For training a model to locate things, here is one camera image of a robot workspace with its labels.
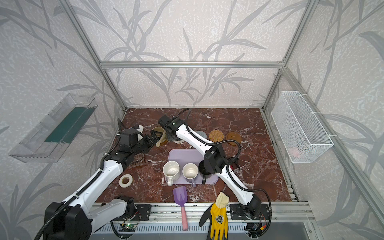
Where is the rattan coaster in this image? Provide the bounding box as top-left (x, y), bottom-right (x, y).
top-left (209, 130), bottom-right (224, 143)

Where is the clear plastic wall bin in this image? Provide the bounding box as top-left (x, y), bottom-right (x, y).
top-left (9, 94), bottom-right (98, 163)

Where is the black mug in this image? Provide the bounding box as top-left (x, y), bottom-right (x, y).
top-left (198, 161), bottom-right (212, 185)

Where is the brown wooden coaster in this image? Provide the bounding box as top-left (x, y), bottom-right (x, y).
top-left (226, 132), bottom-right (242, 144)
top-left (160, 138), bottom-right (168, 146)

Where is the blue-grey woven coaster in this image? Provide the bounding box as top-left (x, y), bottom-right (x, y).
top-left (196, 131), bottom-right (207, 139)

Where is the beige ceramic mug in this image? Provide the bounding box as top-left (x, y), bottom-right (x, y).
top-left (153, 127), bottom-right (167, 142)

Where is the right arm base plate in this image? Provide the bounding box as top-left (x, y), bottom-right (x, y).
top-left (229, 204), bottom-right (271, 220)

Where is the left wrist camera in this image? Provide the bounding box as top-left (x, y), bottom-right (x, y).
top-left (133, 125), bottom-right (144, 141)

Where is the purple pink scoop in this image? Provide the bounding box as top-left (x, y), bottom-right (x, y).
top-left (173, 186), bottom-right (189, 231)

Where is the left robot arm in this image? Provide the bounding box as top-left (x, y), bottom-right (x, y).
top-left (35, 126), bottom-right (161, 240)

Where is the white wire mesh basket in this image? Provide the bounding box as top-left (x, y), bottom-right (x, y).
top-left (271, 91), bottom-right (334, 164)

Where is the left brown wooden coaster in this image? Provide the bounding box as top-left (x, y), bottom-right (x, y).
top-left (160, 138), bottom-right (168, 146)

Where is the right brown wooden coaster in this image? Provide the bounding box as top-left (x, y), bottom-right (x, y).
top-left (226, 132), bottom-right (242, 144)

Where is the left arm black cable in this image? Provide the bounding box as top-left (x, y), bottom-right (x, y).
top-left (33, 118), bottom-right (142, 240)

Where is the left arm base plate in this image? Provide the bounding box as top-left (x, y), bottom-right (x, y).
top-left (127, 204), bottom-right (152, 222)

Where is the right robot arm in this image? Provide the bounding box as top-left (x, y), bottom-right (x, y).
top-left (158, 115), bottom-right (262, 219)

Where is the white speckled mug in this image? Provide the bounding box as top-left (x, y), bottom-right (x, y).
top-left (163, 161), bottom-right (180, 186)

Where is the yellow black work glove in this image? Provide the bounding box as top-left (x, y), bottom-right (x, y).
top-left (199, 192), bottom-right (229, 240)

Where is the white tape roll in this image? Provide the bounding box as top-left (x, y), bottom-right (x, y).
top-left (119, 174), bottom-right (133, 188)

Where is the lavender mug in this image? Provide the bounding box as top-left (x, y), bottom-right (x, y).
top-left (182, 163), bottom-right (199, 188)

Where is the green circuit board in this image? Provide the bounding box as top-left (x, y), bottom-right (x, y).
top-left (119, 224), bottom-right (138, 232)

